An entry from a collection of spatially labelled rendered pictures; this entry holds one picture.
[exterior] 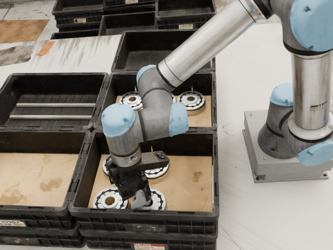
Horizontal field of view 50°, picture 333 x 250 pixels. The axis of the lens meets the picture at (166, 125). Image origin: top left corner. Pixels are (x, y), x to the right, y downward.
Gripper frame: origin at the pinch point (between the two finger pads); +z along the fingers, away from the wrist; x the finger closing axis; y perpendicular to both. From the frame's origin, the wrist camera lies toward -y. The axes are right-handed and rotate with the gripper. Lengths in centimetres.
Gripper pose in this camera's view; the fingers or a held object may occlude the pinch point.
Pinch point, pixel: (143, 197)
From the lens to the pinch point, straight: 106.1
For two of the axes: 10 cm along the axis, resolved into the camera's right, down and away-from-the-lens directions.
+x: 5.6, 5.6, -6.1
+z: 0.7, 7.0, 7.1
